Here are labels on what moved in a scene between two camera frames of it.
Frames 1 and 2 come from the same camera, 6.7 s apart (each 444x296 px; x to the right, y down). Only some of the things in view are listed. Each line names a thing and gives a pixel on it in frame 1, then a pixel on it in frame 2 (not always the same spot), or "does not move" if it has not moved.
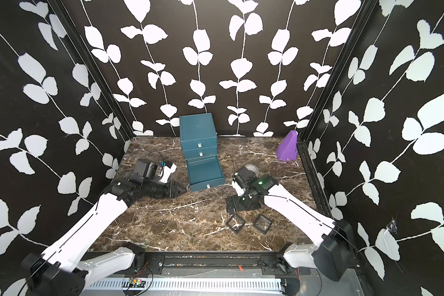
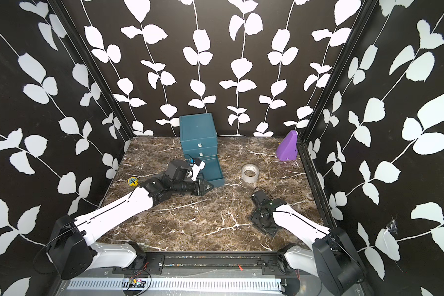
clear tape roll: (251, 167) does not move
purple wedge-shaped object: (287, 150) does not move
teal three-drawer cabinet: (198, 140) does not move
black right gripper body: (240, 203) -> (257, 217)
